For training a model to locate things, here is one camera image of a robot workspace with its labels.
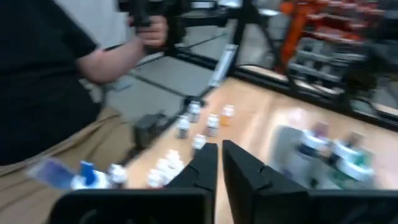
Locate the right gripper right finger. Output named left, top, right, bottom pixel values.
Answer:
left=220, top=139, right=398, bottom=224

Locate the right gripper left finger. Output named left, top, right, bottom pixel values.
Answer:
left=49, top=142, right=219, bottom=224

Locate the small purple food coloring bottle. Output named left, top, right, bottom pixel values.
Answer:
left=170, top=160, right=186, bottom=174

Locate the small dark food coloring bottle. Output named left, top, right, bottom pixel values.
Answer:
left=187, top=101, right=202, bottom=123
left=175, top=115, right=191, bottom=139
left=161, top=169, right=177, bottom=184

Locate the small yellow food coloring bottle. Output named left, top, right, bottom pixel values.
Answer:
left=166, top=149, right=181, bottom=162

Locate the small blue food coloring bottle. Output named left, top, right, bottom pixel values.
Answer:
left=191, top=134, right=207, bottom=153

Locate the small red food coloring bottle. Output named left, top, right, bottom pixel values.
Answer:
left=205, top=114, right=221, bottom=137

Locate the large purple food coloring bottle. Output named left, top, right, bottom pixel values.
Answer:
left=292, top=121, right=330, bottom=175

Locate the large green food coloring bottle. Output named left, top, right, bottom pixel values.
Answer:
left=329, top=152, right=377, bottom=190

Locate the person's forearm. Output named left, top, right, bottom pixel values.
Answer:
left=76, top=35, right=147, bottom=85

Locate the grey plastic bin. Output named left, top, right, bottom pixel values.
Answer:
left=269, top=124, right=379, bottom=191

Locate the silver aluminium bar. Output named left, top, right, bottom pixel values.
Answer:
left=208, top=43, right=239, bottom=88

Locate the person's hand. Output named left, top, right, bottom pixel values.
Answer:
left=127, top=15, right=170, bottom=49

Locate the shelf rack with orange bins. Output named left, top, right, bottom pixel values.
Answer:
left=278, top=0, right=386, bottom=75

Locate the person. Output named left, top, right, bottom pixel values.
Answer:
left=0, top=0, right=134, bottom=224

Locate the black table-level camera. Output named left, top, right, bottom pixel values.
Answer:
left=132, top=112, right=169, bottom=149

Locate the black frame bracket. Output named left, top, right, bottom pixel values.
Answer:
left=183, top=95, right=206, bottom=108

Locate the black aluminium rig frame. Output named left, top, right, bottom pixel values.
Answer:
left=167, top=0, right=398, bottom=131

